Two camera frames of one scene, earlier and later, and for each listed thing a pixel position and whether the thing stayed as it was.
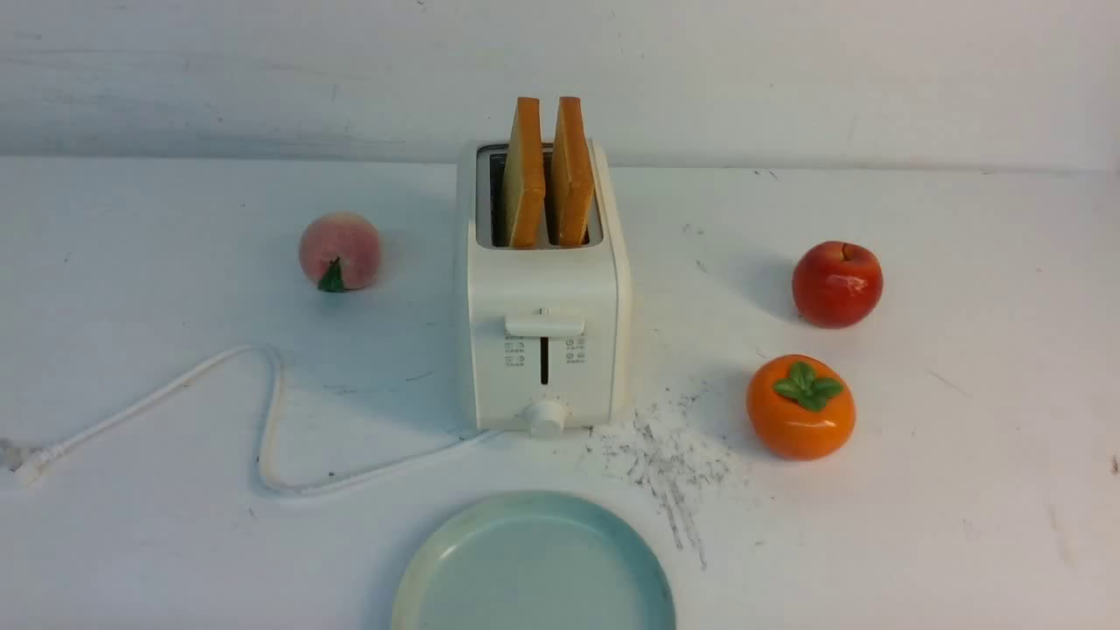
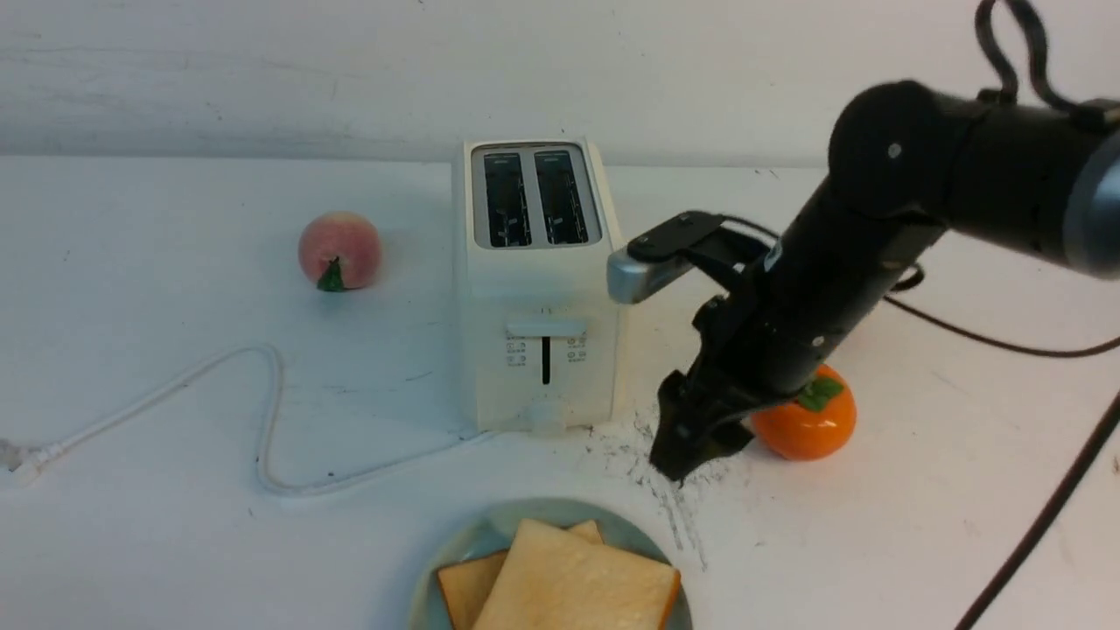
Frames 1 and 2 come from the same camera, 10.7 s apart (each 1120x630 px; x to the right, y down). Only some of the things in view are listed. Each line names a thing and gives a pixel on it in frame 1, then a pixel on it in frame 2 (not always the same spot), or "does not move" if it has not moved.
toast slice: (524, 162) -> (466, 586)
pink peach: (339, 251) does not move
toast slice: (572, 170) -> (552, 579)
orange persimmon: (800, 407) does not move
